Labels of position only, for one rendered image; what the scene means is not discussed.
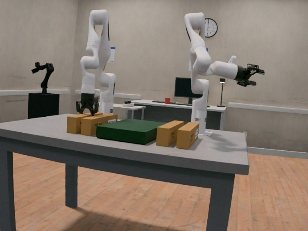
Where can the tan cardboard carton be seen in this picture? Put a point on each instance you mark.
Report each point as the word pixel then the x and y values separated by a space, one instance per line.
pixel 167 133
pixel 187 135
pixel 74 122
pixel 89 124

